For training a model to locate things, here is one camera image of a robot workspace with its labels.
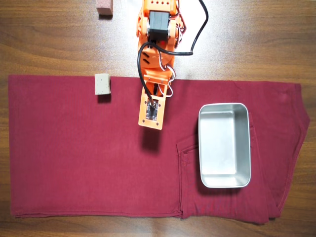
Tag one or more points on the reddish brown sponge block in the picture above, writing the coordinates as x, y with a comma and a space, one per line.
105, 7

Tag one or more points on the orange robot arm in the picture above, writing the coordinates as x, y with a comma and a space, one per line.
159, 24

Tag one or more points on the rectangular metal tray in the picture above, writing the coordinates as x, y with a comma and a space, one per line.
222, 138

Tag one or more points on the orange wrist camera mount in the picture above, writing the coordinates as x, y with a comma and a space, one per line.
143, 116

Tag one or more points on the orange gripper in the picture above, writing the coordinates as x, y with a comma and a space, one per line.
165, 87

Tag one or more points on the dark red cloth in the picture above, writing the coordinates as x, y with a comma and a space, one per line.
74, 148

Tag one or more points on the beige sponge cube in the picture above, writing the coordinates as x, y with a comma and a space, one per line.
102, 84

